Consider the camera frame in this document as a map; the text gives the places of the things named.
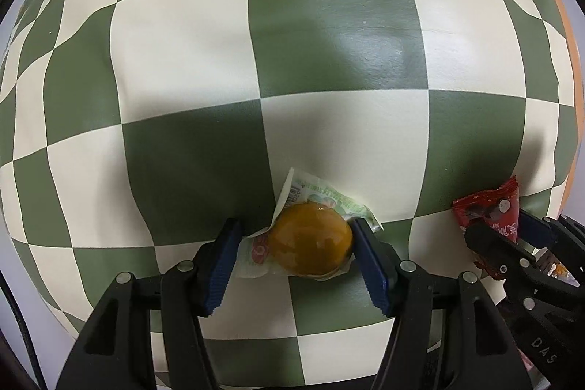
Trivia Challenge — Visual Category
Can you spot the black cable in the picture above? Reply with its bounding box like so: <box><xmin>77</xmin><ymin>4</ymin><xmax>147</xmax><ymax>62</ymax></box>
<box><xmin>0</xmin><ymin>271</ymin><xmax>46</xmax><ymax>390</ymax></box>

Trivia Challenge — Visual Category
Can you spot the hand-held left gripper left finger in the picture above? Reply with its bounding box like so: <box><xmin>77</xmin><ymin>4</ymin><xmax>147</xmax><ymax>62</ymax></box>
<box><xmin>55</xmin><ymin>219</ymin><xmax>243</xmax><ymax>390</ymax></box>

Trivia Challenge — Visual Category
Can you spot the red snack packet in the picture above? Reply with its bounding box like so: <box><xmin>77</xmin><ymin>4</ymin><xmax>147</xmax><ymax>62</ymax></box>
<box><xmin>452</xmin><ymin>176</ymin><xmax>522</xmax><ymax>279</ymax></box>

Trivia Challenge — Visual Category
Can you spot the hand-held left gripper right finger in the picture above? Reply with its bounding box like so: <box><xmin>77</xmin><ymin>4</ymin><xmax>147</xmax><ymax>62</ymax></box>
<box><xmin>352</xmin><ymin>219</ymin><xmax>533</xmax><ymax>390</ymax></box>

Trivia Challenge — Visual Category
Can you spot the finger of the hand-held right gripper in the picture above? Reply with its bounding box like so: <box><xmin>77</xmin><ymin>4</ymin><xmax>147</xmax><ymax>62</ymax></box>
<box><xmin>518</xmin><ymin>211</ymin><xmax>585</xmax><ymax>276</ymax></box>
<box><xmin>464</xmin><ymin>223</ymin><xmax>585</xmax><ymax>322</ymax></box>

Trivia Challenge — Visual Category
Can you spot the orange jelly cup packet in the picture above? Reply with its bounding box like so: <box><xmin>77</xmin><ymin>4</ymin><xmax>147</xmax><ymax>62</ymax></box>
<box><xmin>238</xmin><ymin>167</ymin><xmax>384</xmax><ymax>280</ymax></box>

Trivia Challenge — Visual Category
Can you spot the green and white checkered cloth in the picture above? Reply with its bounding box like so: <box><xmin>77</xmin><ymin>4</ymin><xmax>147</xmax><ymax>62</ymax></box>
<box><xmin>0</xmin><ymin>0</ymin><xmax>577</xmax><ymax>390</ymax></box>

